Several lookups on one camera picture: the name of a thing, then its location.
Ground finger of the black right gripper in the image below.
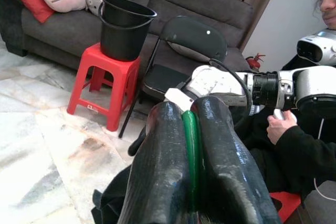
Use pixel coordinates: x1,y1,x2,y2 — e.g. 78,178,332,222
128,129,147,156

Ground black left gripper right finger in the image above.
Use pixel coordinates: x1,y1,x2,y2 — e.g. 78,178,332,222
191,96,283,224

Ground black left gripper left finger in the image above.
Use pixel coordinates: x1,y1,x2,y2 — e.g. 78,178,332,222
117,101,191,224

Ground green plastic hanger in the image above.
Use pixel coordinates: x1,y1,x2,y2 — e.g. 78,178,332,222
181,110,205,214

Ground bystander bare hand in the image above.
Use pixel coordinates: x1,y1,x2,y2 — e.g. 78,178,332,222
266,109,299,146

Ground black folding chair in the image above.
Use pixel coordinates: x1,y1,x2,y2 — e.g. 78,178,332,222
118,15,228,138

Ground red plastic stool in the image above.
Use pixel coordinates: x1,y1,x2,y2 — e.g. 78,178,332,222
67,42,142,132
269,191,302,223

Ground red fire extinguisher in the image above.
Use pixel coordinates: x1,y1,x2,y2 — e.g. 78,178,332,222
245,52,266,72

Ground white handheld controller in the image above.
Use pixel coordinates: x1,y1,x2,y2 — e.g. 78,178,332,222
272,108,285,120

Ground seated person black clothes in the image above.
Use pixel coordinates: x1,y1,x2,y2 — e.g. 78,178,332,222
232,0,336,204

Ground black plastic bucket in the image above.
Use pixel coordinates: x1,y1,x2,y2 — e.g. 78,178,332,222
98,0,158,62

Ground silver robot head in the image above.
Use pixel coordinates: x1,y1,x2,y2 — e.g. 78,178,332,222
296,28,336,67

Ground thin white cable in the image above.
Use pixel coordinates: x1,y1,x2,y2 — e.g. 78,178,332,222
313,118,336,201

